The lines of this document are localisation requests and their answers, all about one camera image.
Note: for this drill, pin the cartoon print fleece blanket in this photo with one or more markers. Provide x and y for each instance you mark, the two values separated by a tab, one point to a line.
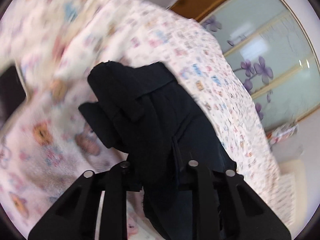
48	144

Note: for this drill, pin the frosted glass floral wardrobe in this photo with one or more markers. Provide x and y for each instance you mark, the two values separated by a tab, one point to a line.
271	54

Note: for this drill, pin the clear tube of plush toys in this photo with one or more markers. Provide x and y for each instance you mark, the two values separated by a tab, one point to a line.
282	133

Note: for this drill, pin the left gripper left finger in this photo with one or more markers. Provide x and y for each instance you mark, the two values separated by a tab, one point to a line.
94	203

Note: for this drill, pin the black pants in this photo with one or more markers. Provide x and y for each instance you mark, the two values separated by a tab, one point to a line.
145	113

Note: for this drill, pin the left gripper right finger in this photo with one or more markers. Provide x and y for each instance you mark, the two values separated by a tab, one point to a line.
224	206

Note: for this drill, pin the small print bed sheet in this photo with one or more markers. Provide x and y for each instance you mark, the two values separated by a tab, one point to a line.
143	33

